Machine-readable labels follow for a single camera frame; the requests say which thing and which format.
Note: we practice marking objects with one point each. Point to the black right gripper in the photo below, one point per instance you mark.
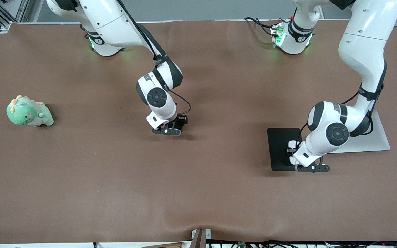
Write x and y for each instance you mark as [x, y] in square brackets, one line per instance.
[181, 120]

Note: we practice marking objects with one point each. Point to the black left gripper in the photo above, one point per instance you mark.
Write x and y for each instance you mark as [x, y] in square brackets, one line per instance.
[291, 150]

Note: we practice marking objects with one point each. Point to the white computer mouse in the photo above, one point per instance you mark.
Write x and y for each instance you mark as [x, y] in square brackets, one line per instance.
[294, 143]

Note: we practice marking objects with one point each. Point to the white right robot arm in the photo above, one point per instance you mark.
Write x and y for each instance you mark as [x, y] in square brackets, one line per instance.
[115, 24]

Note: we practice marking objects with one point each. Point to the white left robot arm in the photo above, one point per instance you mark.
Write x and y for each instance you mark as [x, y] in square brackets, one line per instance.
[364, 44]

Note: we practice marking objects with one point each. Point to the black mouse pad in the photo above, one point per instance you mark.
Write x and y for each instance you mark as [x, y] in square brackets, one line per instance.
[277, 148]

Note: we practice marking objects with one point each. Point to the brown table cover mat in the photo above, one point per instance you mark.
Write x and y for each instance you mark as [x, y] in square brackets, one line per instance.
[150, 179]

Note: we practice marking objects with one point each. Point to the silver laptop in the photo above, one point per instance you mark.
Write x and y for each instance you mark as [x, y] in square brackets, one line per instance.
[379, 137]

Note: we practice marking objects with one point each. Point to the green dinosaur plush toy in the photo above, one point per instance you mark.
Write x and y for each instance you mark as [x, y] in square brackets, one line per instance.
[24, 113]

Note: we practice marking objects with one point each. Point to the table edge bracket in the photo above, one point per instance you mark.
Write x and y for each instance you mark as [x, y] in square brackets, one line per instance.
[200, 237]

